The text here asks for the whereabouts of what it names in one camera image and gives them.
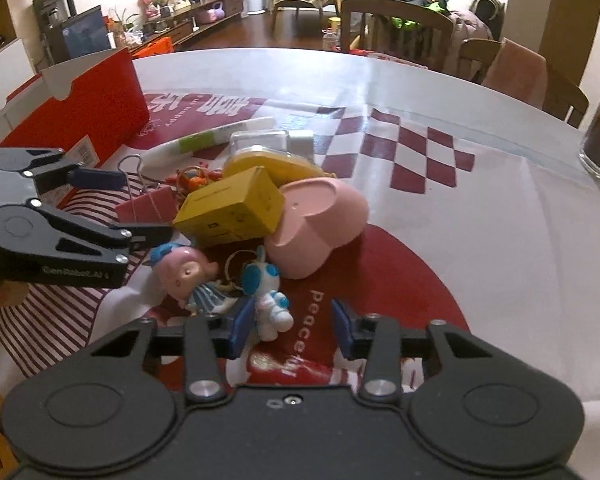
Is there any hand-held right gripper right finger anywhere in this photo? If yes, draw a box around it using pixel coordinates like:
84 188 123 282
331 299 496 402

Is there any orange printed box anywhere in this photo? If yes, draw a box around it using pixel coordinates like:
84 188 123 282
132 37 175 58

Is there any clear plastic case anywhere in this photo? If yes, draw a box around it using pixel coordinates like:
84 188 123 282
228 129 315 167

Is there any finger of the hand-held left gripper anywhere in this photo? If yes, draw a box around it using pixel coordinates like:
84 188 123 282
24 148 123 196
27 199 174 263

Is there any yellow half-round toy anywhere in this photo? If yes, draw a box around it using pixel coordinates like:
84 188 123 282
225 145 326 186

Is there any wooden tv cabinet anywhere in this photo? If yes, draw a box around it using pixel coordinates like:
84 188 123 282
130 0 246 46

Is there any yellow small carton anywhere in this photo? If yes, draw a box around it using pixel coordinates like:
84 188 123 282
172 166 286 248

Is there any pink binder clip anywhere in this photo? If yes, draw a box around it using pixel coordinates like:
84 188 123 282
115 155 178 226

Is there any sofa with clothes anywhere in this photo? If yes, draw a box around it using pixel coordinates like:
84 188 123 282
380 0 506 46

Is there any pink heart-shaped container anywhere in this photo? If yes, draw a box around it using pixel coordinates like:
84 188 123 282
264 178 370 280

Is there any black water dispenser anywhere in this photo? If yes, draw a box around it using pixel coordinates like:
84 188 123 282
32 0 78 66

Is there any pink doll figure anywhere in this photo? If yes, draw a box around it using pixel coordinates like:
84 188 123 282
147 242 241 317

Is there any red printed seat cushion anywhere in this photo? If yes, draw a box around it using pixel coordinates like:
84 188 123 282
350 49 431 68

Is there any red cardboard box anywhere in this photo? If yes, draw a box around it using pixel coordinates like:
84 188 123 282
0 47 151 211

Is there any red orange keychain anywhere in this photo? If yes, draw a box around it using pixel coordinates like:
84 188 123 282
167 165 226 196

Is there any red white printed table mat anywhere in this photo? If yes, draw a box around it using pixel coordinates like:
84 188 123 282
0 91 478 411

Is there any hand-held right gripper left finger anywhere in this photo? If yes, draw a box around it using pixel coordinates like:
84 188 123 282
87 300 257 402

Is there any dark screen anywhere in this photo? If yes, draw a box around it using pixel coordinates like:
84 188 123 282
60 5 113 61

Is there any wooden slatted chair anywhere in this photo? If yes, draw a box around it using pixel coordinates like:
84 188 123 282
340 0 456 68

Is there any white blue toy figure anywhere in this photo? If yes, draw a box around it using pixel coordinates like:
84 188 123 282
225 247 295 342

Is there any pink towel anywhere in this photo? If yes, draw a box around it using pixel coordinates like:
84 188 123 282
481 38 547 108

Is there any white green tube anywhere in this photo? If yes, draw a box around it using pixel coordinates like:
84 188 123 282
142 116 276 168

